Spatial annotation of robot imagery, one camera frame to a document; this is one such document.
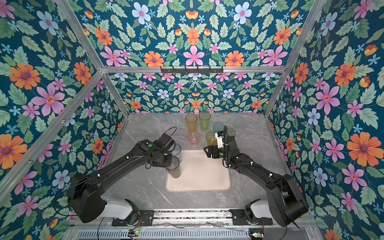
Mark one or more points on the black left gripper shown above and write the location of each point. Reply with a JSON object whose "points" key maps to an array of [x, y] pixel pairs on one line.
{"points": [[168, 164]]}

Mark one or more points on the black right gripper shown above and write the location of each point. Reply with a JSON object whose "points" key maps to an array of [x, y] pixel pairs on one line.
{"points": [[211, 149]]}

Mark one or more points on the blue translucent tall cup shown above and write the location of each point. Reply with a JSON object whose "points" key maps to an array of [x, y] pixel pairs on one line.
{"points": [[177, 150]]}

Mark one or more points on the dark grey translucent cup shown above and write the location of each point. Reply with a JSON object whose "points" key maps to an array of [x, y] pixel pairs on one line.
{"points": [[174, 169]]}

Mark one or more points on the beige rectangular tray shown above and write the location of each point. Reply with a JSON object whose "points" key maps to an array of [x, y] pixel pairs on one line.
{"points": [[199, 174]]}

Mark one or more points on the amber translucent tall cup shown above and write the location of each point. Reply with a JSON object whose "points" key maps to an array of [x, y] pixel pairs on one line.
{"points": [[191, 121]]}

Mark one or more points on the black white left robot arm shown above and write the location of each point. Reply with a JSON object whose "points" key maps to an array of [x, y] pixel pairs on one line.
{"points": [[86, 191]]}

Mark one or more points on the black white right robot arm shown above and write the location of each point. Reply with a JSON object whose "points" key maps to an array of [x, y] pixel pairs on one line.
{"points": [[285, 202]]}

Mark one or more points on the yellow translucent short cup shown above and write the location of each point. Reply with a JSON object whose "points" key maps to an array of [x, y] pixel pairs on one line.
{"points": [[211, 139]]}

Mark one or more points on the pink translucent short cup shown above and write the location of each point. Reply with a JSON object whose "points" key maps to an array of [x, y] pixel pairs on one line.
{"points": [[194, 138]]}

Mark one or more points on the teal translucent short cup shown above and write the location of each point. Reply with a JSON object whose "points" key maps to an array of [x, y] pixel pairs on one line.
{"points": [[218, 127]]}

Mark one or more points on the light green short cup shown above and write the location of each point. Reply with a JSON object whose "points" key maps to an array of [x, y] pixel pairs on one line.
{"points": [[231, 132]]}

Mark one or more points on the green translucent tall cup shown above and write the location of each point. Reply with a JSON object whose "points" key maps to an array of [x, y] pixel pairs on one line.
{"points": [[204, 118]]}

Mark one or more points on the black hook rack bar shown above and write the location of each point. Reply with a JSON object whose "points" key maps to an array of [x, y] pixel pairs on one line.
{"points": [[188, 70]]}

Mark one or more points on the aluminium mounting rail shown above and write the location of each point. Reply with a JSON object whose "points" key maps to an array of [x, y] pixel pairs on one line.
{"points": [[177, 218]]}

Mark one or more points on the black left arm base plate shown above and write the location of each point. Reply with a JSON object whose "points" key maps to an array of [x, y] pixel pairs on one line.
{"points": [[144, 217]]}

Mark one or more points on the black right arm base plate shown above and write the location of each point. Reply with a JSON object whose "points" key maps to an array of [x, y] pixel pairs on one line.
{"points": [[242, 217]]}

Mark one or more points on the white vented cable duct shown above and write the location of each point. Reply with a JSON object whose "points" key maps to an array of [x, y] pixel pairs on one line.
{"points": [[163, 234]]}

